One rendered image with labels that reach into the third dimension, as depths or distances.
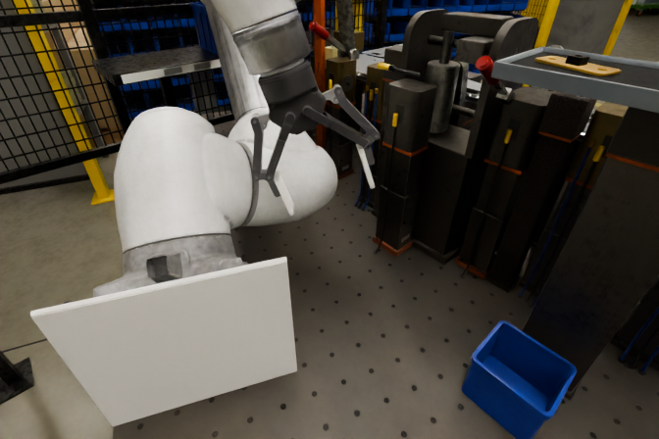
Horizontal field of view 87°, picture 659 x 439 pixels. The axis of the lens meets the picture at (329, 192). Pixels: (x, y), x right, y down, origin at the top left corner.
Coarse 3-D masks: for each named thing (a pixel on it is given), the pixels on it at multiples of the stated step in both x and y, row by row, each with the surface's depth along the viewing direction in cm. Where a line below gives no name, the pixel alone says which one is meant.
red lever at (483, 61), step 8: (488, 56) 46; (480, 64) 46; (488, 64) 46; (480, 72) 48; (488, 72) 47; (488, 80) 49; (496, 80) 49; (496, 88) 53; (504, 88) 53; (496, 96) 55; (504, 96) 55; (512, 96) 55
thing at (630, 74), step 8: (536, 56) 46; (544, 56) 46; (560, 56) 46; (520, 64) 42; (528, 64) 42; (536, 64) 42; (544, 64) 42; (600, 64) 42; (608, 64) 42; (616, 64) 42; (624, 64) 42; (560, 72) 39; (568, 72) 39; (576, 72) 39; (624, 72) 39; (632, 72) 39; (640, 72) 39; (648, 72) 39; (656, 72) 39; (608, 80) 36; (616, 80) 36; (624, 80) 36; (632, 80) 36; (640, 80) 36; (648, 80) 36; (656, 80) 36; (656, 88) 34
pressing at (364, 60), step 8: (360, 56) 118; (368, 56) 118; (360, 64) 109; (368, 64) 109; (360, 72) 101; (472, 80) 93; (472, 88) 87; (480, 88) 87; (472, 96) 82; (592, 112) 73; (584, 128) 66
